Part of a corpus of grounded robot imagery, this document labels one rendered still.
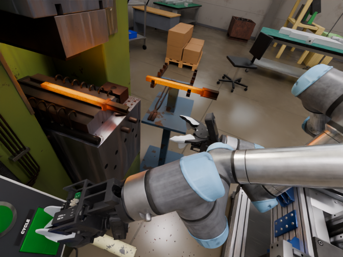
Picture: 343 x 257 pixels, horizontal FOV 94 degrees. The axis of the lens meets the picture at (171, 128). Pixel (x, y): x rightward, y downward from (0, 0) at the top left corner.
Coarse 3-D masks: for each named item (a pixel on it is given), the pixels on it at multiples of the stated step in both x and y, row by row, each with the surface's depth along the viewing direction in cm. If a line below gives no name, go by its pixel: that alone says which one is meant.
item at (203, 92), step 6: (150, 78) 91; (156, 78) 92; (162, 84) 92; (168, 84) 91; (174, 84) 90; (180, 84) 91; (186, 90) 90; (192, 90) 89; (198, 90) 89; (204, 90) 88; (210, 90) 88; (204, 96) 90; (210, 96) 90; (216, 96) 89
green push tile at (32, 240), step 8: (40, 208) 34; (40, 216) 33; (48, 216) 34; (32, 224) 31; (40, 224) 32; (32, 232) 31; (24, 240) 29; (32, 240) 30; (40, 240) 31; (48, 240) 33; (24, 248) 29; (32, 248) 30; (40, 248) 31; (48, 248) 32; (56, 248) 34
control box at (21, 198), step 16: (0, 176) 29; (0, 192) 29; (16, 192) 31; (32, 192) 33; (16, 208) 30; (32, 208) 32; (16, 224) 29; (0, 240) 26; (16, 240) 28; (0, 256) 26; (16, 256) 27; (32, 256) 29; (48, 256) 32
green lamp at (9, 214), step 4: (0, 208) 28; (4, 208) 28; (8, 208) 29; (0, 212) 27; (4, 212) 28; (8, 212) 28; (0, 216) 27; (4, 216) 28; (8, 216) 28; (12, 216) 29; (0, 220) 27; (4, 220) 27; (8, 220) 28; (0, 224) 27; (4, 224) 27; (8, 224) 28; (0, 228) 27; (4, 228) 27; (0, 232) 26
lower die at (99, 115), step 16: (48, 80) 76; (32, 96) 66; (48, 96) 67; (64, 96) 68; (96, 96) 70; (112, 96) 73; (80, 112) 64; (96, 112) 64; (112, 112) 75; (80, 128) 63; (96, 128) 67
